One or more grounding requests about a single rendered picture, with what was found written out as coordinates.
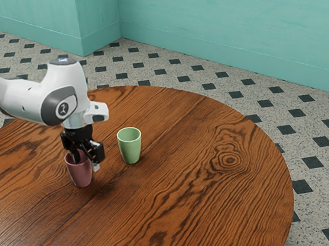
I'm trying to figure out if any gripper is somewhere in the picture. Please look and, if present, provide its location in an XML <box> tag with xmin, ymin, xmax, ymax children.
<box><xmin>56</xmin><ymin>122</ymin><xmax>110</xmax><ymax>174</ymax></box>

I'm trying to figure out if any green cup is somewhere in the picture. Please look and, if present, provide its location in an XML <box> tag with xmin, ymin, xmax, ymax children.
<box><xmin>113</xmin><ymin>126</ymin><xmax>144</xmax><ymax>166</ymax></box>

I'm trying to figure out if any pink cup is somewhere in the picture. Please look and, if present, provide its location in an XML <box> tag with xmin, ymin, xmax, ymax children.
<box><xmin>60</xmin><ymin>147</ymin><xmax>96</xmax><ymax>189</ymax></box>

